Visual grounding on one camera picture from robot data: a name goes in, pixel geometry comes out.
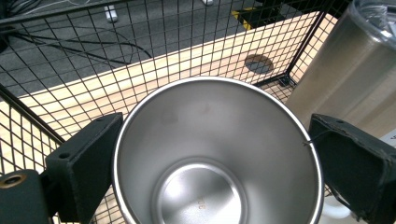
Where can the white stand foot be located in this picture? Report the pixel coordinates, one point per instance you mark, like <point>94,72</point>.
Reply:
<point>111,14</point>
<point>208,2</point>

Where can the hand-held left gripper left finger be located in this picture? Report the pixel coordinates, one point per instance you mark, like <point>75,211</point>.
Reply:
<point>84,161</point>

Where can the white paper label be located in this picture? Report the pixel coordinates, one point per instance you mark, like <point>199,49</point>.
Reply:
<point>391,137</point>

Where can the steel tumbler with clear lid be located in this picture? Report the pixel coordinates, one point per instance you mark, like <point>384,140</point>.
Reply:
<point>348,68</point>

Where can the stainless steel cup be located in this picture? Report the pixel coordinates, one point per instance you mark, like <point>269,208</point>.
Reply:
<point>211,130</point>

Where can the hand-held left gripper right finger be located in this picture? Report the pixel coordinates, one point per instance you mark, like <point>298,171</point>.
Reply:
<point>358,168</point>

